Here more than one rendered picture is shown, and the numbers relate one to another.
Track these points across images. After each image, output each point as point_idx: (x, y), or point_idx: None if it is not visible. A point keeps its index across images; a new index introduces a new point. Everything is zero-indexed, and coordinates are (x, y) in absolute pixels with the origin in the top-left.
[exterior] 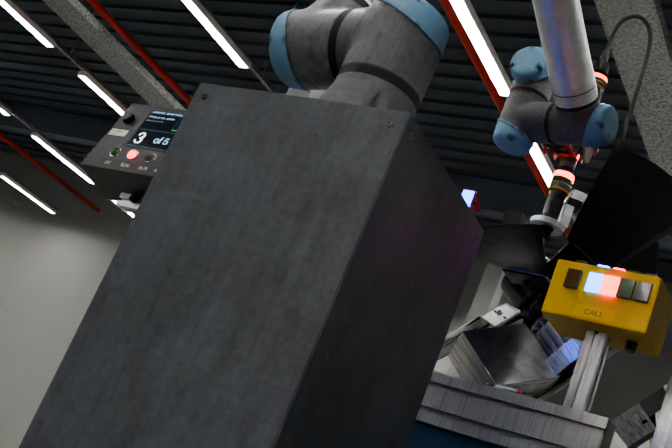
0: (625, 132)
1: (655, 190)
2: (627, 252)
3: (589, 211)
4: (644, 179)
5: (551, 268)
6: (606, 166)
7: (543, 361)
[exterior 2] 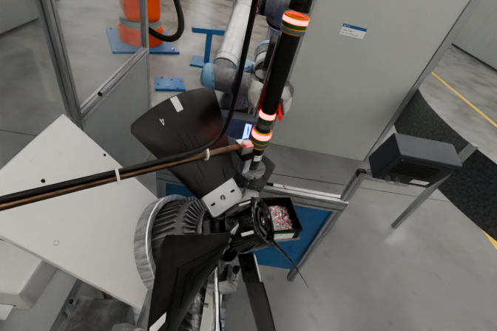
0: (237, 72)
1: (176, 116)
2: (185, 177)
3: (222, 146)
4: (187, 108)
5: (239, 202)
6: (217, 105)
7: None
